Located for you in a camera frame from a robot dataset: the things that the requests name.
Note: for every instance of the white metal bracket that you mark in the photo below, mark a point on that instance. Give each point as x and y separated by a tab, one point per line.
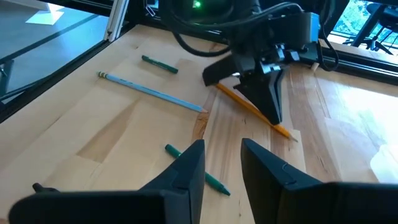
116	18

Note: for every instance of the green pen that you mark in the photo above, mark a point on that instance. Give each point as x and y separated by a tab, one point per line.
217	183
160	64

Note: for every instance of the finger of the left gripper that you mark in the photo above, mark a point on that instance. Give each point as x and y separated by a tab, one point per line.
258	93
278	99

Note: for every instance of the light blue pencil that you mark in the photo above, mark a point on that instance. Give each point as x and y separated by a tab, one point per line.
149	91

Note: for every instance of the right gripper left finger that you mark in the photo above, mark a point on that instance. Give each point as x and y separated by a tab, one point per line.
161	202

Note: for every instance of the orange pencil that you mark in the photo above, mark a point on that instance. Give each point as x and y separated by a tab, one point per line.
286	132

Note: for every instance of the black office chair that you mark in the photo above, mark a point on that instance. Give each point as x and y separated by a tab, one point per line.
390	15

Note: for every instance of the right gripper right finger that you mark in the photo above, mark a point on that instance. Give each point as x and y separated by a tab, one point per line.
280	199

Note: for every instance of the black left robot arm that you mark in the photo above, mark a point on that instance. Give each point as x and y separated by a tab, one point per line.
211	12

